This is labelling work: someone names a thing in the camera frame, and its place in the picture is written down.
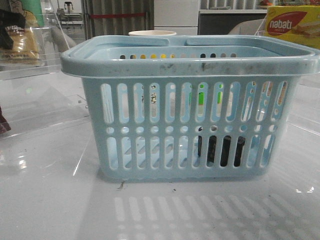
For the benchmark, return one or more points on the bread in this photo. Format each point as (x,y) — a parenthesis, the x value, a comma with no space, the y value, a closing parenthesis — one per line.
(19,46)

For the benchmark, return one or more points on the black tissue pack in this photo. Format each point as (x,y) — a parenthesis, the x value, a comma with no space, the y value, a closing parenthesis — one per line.
(219,148)

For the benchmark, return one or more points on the light blue plastic basket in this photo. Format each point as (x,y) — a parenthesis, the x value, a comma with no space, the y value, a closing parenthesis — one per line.
(137,93)

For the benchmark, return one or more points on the green cartoon snack bag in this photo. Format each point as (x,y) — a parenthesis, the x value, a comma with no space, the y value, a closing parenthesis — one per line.
(31,10)

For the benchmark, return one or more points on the clear acrylic shelf left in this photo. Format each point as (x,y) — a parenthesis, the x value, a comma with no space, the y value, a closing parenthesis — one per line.
(39,96)

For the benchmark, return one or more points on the clear acrylic shelf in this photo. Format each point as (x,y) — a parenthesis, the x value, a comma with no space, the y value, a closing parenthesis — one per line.
(39,96)
(305,112)

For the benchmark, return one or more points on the red barrier belt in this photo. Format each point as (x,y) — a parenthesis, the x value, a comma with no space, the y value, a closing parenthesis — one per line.
(117,16)

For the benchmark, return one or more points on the dark red snack packet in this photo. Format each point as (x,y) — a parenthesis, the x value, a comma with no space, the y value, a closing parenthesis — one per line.
(4,125)

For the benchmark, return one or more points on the white cabinet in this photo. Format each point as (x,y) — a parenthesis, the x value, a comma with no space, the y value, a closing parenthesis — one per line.
(180,16)

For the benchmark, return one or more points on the colourful cube box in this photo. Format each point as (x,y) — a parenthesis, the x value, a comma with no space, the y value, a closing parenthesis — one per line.
(201,96)

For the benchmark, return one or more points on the yellow nabati wafer box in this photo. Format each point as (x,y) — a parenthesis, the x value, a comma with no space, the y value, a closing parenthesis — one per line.
(297,24)

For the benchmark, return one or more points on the clear acrylic shelf right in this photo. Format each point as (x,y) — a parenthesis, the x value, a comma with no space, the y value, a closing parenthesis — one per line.
(305,112)

